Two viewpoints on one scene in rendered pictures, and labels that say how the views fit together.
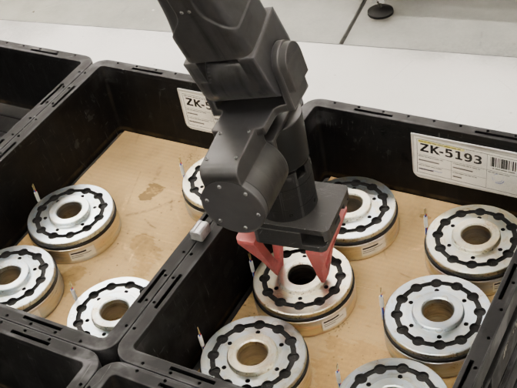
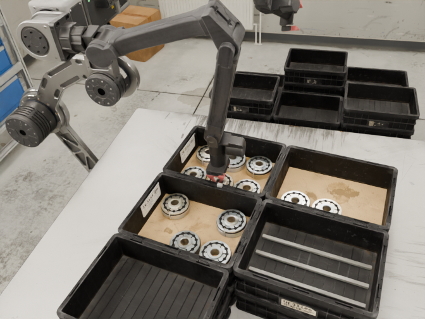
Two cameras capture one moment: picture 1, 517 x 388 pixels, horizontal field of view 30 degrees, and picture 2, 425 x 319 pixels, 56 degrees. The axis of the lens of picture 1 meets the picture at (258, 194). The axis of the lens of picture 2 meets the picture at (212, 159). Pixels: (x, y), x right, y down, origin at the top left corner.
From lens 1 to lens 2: 141 cm
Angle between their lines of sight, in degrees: 70
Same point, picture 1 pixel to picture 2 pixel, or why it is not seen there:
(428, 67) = (86, 190)
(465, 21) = not seen: outside the picture
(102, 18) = not seen: outside the picture
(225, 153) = (238, 140)
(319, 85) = (82, 220)
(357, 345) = (236, 177)
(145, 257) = (200, 226)
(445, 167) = (185, 154)
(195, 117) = (145, 211)
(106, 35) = not seen: outside the picture
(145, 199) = (172, 231)
